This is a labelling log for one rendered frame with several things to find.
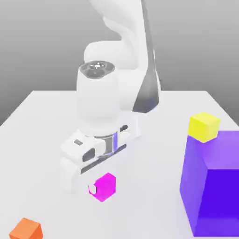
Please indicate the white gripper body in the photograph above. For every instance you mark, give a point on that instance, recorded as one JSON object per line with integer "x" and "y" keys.
{"x": 78, "y": 177}

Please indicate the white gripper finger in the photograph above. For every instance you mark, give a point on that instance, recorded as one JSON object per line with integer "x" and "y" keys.
{"x": 92, "y": 189}

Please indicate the small magenta cube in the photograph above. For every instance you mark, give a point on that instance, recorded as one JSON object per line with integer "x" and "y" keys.
{"x": 105, "y": 186}

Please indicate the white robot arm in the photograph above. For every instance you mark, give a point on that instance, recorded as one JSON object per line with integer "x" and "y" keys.
{"x": 99, "y": 100}

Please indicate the small orange cube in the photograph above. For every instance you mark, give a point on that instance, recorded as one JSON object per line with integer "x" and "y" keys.
{"x": 26, "y": 229}

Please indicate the small yellow cube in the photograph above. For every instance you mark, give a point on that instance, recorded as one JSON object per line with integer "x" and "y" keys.
{"x": 203, "y": 127}

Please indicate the large purple box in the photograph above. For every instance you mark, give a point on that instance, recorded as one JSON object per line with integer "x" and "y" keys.
{"x": 211, "y": 186}

